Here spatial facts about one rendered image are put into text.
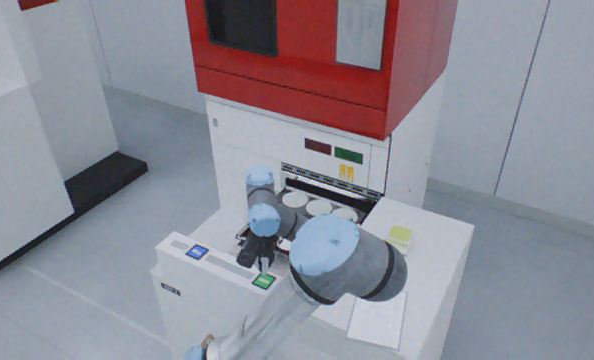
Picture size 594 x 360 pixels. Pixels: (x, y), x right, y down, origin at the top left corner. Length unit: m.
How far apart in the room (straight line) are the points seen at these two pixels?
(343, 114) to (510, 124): 1.72
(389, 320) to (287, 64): 0.91
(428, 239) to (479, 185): 1.83
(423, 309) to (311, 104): 0.78
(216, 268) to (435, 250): 0.71
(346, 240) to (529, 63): 2.39
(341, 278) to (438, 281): 0.75
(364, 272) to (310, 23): 0.98
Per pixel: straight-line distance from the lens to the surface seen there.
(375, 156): 1.77
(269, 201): 1.20
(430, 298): 1.50
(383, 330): 1.40
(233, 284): 1.53
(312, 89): 1.71
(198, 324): 1.85
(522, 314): 2.91
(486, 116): 3.24
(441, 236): 1.71
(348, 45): 1.59
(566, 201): 3.45
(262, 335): 0.96
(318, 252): 0.81
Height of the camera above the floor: 2.06
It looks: 36 degrees down
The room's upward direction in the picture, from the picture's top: straight up
